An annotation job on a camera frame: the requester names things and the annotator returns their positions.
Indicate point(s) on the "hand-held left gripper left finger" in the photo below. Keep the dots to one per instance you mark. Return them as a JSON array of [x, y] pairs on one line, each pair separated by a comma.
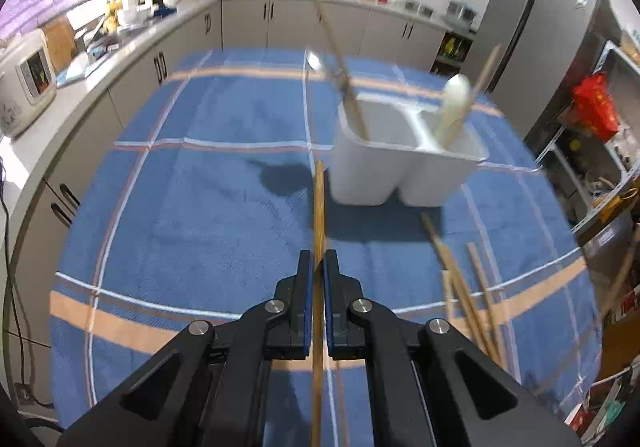
[[302, 287]]

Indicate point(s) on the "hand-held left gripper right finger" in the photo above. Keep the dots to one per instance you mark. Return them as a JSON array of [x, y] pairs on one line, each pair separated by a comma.
[[332, 287]]

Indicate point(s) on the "wooden chopstick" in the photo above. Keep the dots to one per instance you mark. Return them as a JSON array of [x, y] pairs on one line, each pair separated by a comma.
[[447, 292], [431, 227], [477, 267], [345, 82], [319, 207], [462, 299], [487, 72]]

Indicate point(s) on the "white utensil holder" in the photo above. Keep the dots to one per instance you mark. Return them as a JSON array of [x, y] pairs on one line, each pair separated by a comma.
[[370, 172]]

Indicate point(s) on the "metal spoon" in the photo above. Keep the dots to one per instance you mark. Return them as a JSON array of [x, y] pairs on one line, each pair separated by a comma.
[[316, 62]]

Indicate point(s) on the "cream rice spoon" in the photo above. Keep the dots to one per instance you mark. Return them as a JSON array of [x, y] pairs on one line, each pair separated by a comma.
[[455, 97]]

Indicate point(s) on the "blue plaid tablecloth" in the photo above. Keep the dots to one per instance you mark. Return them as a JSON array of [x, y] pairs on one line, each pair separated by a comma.
[[200, 227]]

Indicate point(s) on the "row of condiment bottles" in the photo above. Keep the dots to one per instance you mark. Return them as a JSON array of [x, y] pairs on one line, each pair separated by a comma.
[[452, 47]]

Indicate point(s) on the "colourful cardboard boxes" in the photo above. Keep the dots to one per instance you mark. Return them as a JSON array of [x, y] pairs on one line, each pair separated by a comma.
[[600, 402]]

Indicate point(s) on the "metal basin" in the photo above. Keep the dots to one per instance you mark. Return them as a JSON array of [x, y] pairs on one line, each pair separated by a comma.
[[419, 8]]

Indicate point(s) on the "brown wooden cabinet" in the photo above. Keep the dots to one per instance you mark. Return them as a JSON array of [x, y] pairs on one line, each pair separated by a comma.
[[620, 347]]

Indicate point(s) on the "stainless steamer pot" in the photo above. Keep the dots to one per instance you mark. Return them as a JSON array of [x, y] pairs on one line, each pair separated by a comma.
[[460, 12]]

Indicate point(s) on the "red gift bag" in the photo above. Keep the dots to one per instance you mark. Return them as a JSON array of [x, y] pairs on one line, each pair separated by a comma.
[[595, 109]]

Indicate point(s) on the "kitchen sink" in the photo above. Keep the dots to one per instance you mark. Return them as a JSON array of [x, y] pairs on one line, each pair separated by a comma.
[[97, 42]]

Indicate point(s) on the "grey refrigerator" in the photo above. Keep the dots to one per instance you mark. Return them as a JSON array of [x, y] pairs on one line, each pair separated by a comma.
[[540, 37]]

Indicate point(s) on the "yellow bottle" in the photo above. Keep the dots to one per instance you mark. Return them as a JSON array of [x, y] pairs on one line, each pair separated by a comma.
[[112, 14]]

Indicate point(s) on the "white rice cooker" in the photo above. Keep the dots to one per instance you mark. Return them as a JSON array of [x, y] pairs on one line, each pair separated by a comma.
[[25, 87]]

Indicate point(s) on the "wooden cutting board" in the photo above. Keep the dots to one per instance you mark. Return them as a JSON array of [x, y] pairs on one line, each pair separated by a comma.
[[60, 42]]

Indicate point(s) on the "metal shelf rack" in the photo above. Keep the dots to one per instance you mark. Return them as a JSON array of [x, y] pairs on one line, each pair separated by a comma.
[[607, 52]]

